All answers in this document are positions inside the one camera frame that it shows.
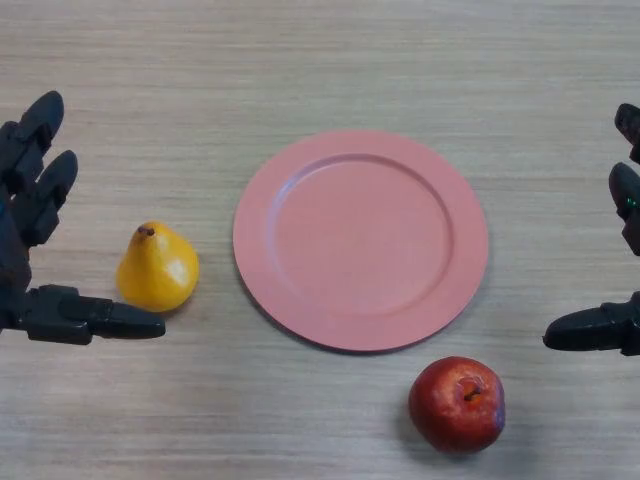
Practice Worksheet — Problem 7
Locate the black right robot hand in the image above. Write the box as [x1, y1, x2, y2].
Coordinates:
[542, 103, 640, 357]

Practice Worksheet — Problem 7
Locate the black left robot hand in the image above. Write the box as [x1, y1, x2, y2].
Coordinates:
[0, 90, 167, 346]

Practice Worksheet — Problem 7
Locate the pink round plate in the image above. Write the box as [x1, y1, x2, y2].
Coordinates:
[232, 129, 490, 357]

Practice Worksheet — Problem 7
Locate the yellow pear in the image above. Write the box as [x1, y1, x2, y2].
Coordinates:
[115, 221, 201, 314]

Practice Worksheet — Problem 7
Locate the red apple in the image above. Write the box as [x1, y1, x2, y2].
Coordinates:
[408, 355, 506, 455]

